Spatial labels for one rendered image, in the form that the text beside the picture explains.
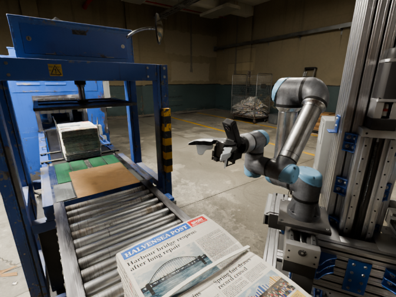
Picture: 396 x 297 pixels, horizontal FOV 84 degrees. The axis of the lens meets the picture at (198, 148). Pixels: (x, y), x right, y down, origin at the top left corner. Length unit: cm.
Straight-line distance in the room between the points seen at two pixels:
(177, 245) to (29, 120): 327
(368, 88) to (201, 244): 98
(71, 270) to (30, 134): 290
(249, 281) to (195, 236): 19
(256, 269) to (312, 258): 58
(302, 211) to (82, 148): 177
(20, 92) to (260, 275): 348
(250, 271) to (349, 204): 81
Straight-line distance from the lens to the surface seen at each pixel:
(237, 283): 56
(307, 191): 113
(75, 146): 216
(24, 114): 370
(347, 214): 131
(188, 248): 63
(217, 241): 65
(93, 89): 373
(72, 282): 96
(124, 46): 156
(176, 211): 120
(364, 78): 124
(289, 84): 109
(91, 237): 113
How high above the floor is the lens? 145
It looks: 17 degrees down
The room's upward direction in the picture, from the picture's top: straight up
